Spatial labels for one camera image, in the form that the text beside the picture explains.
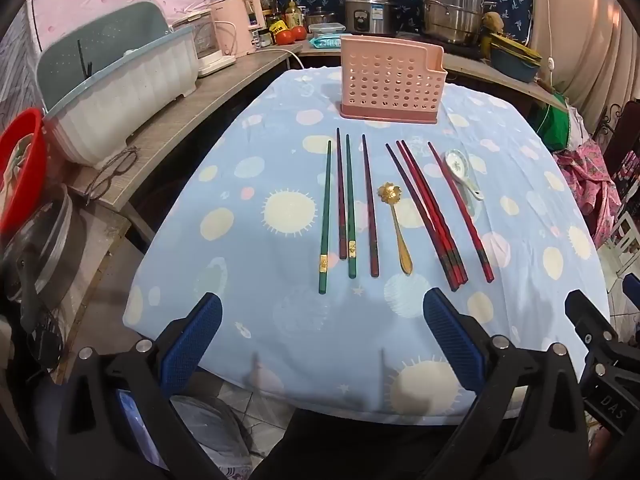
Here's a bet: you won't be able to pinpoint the black induction cooker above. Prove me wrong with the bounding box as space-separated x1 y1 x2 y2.
420 35 483 50

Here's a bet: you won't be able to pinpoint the blue dotted tablecloth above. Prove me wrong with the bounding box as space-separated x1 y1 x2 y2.
122 66 613 421

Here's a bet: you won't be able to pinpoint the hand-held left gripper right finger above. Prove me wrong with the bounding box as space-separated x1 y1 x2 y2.
423 288 598 480

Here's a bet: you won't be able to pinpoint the clear plastic bag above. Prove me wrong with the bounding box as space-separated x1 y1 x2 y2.
170 395 253 480

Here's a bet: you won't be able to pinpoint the pink electric kettle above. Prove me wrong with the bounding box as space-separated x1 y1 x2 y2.
209 0 268 58

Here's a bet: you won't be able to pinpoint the grey striped cloth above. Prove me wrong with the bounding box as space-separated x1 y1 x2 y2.
0 5 46 126

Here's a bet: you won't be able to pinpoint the clear food container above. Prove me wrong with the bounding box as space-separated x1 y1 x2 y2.
307 22 346 38

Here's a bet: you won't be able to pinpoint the black-framed eyeglasses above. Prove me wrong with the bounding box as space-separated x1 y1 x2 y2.
82 146 141 206

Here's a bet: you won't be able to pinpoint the gold flower-shaped spoon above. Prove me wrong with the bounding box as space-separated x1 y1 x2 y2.
377 182 414 276

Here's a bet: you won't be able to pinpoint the red chopstick with black bands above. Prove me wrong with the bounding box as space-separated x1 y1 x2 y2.
401 140 469 283
396 140 465 287
427 141 496 283

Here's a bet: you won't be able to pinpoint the dark red chopstick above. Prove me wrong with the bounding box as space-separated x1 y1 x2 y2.
336 128 348 261
361 134 381 278

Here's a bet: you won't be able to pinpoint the red plastic basin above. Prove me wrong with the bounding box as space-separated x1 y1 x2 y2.
0 108 48 233

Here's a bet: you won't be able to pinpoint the blue basin with yellow rim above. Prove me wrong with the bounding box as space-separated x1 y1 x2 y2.
492 55 542 83
487 32 543 66

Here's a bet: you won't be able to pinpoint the dark purple chopstick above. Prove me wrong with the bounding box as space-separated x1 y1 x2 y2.
385 143 460 292

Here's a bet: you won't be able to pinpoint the steel steamer pot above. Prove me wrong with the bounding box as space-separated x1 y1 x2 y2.
420 0 486 46

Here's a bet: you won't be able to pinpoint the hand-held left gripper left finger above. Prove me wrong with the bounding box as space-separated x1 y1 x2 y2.
55 292 224 480

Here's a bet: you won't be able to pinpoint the beige curtain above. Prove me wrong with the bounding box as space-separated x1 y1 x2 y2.
530 0 640 136

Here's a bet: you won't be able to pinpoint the white ceramic spoon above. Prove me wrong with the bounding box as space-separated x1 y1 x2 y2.
445 149 486 202

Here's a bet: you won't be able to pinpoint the white kitchen appliance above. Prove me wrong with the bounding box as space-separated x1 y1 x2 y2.
172 10 237 78

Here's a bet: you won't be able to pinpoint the green cloth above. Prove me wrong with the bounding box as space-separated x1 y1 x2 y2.
530 92 588 153

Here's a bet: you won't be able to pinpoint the pink floral cloth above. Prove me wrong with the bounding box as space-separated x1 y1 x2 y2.
555 140 623 256

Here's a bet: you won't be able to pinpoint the beige kitchen counter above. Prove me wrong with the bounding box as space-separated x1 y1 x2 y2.
295 35 571 111

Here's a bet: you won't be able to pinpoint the white dish rack with lid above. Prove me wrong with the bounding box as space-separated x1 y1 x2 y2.
36 1 199 168

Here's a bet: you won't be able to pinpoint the pink perforated utensil holder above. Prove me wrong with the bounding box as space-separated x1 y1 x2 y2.
339 35 446 123

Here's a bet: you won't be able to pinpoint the wooden side counter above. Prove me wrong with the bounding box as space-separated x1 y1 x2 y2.
65 42 306 241

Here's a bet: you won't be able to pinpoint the green chopstick with gold band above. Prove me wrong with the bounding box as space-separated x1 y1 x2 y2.
318 140 333 295
345 134 358 280

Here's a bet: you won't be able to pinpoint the glass pot lid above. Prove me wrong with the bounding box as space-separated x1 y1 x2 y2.
0 185 76 311

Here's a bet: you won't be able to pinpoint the steel rice cooker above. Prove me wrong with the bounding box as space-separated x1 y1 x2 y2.
344 0 401 36

